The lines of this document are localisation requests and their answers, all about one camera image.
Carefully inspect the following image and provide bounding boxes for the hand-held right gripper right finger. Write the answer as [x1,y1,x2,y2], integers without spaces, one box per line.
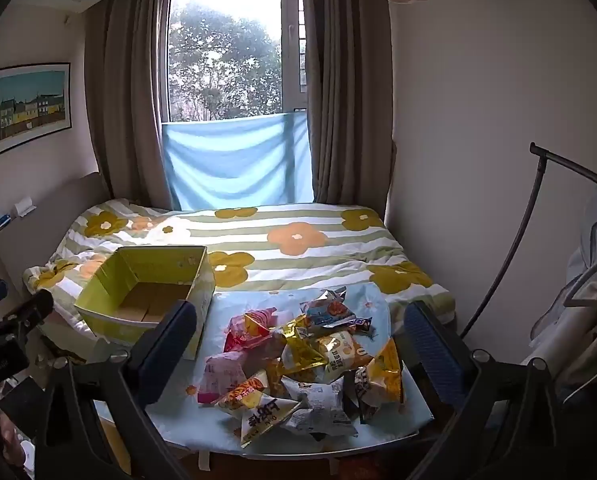
[403,300,570,480]

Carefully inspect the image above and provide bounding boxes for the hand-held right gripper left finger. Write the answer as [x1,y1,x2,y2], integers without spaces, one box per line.
[36,300,199,480]

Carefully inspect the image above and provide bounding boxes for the yellow-green cardboard box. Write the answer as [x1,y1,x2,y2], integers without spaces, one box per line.
[73,245,216,361]

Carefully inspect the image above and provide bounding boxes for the pile of snack packets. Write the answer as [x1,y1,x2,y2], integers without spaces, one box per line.
[197,287,407,449]

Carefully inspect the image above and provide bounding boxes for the light blue daisy tablecloth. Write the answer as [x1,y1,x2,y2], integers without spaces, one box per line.
[143,284,435,457]

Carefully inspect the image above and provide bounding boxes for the brown chocolate bar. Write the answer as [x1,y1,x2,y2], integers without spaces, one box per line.
[345,316,374,337]

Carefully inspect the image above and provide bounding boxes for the blue cake snack packet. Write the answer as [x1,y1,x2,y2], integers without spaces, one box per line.
[299,287,360,332]

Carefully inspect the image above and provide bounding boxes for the black metal clothes rack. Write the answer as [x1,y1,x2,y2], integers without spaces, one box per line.
[457,142,597,342]

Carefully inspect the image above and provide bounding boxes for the floral striped blanket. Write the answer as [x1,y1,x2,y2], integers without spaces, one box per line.
[22,199,457,342]

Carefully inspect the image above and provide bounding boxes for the white hanging clothes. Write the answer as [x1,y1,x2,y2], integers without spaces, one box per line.
[522,179,597,403]

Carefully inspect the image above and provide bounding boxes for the framed picture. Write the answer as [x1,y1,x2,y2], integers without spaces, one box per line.
[0,62,72,160]

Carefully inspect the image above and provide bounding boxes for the light blue window cloth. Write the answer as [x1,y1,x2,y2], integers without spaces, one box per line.
[161,111,314,212]

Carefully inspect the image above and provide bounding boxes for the brown curtain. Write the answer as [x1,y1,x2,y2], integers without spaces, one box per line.
[302,0,398,207]
[82,0,175,211]

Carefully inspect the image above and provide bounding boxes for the window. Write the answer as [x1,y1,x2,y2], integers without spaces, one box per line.
[162,0,310,124]

